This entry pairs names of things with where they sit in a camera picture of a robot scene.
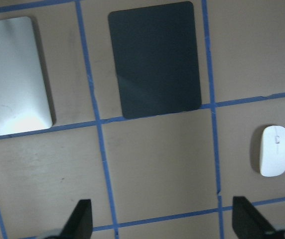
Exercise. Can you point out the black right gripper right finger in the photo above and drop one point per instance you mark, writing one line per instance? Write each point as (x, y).
(248, 222)

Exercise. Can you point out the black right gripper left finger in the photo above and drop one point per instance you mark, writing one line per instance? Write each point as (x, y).
(80, 222)

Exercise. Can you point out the white computer mouse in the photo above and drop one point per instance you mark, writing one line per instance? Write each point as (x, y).
(272, 151)

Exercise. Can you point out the silver laptop notebook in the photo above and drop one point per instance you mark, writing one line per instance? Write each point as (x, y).
(24, 105)

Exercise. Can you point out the black mousepad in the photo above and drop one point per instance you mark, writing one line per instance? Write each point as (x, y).
(156, 60)

